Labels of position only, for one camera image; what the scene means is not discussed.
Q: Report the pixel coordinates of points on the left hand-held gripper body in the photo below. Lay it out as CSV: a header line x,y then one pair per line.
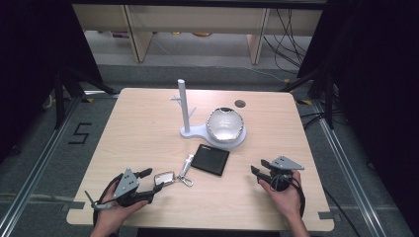
x,y
125,184

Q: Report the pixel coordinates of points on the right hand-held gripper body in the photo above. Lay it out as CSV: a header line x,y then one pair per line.
x,y
284,164

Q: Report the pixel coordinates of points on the black leather wallet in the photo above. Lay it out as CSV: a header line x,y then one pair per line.
x,y
210,159

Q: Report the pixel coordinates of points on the white key hanger stand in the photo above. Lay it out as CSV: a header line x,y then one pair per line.
x,y
184,105

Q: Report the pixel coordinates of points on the person's left hand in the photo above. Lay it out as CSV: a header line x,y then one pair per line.
x,y
112,214

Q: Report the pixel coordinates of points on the person's right hand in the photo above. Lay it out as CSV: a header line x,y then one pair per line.
x,y
286,200

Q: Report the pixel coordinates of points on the round grey table grommet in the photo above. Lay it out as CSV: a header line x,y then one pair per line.
x,y
240,103

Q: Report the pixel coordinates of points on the black tripod stand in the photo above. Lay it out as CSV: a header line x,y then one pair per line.
x,y
60,98
329,102

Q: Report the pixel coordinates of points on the black curtain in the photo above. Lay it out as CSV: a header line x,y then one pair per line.
x,y
33,65
378,82

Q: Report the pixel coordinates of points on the beige wooden desk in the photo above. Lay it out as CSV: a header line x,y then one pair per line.
x,y
197,19

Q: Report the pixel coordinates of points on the aluminium floor rail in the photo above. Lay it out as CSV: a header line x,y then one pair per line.
x,y
36,168
346,164

